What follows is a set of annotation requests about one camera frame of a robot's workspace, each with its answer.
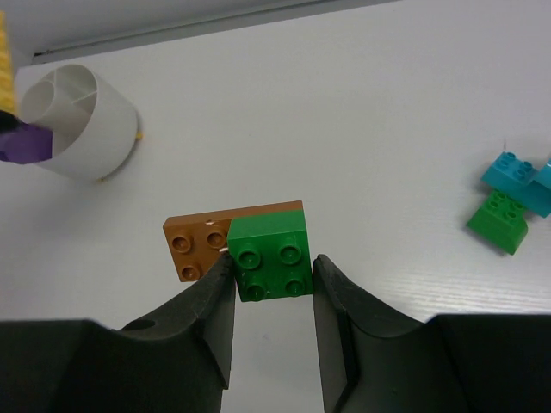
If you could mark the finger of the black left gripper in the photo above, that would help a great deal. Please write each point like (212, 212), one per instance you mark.
(9, 123)

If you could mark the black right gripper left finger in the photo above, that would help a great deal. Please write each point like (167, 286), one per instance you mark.
(176, 358)

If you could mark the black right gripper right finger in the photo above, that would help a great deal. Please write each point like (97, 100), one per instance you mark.
(373, 358)

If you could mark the dark purple rounded lego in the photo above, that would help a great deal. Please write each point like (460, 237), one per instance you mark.
(27, 144)

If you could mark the brown square lego plate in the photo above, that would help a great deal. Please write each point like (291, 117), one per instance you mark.
(196, 240)

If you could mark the green square lego brick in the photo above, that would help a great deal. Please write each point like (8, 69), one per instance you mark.
(271, 256)

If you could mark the yellow long lego brick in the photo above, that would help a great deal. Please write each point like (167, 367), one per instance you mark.
(7, 86)

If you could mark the white round divided container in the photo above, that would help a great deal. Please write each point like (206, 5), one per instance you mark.
(94, 126)

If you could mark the cyan lego brick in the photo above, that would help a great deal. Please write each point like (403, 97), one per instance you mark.
(522, 181)

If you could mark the aluminium frame rail back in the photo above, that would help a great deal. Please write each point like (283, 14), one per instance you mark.
(197, 26)

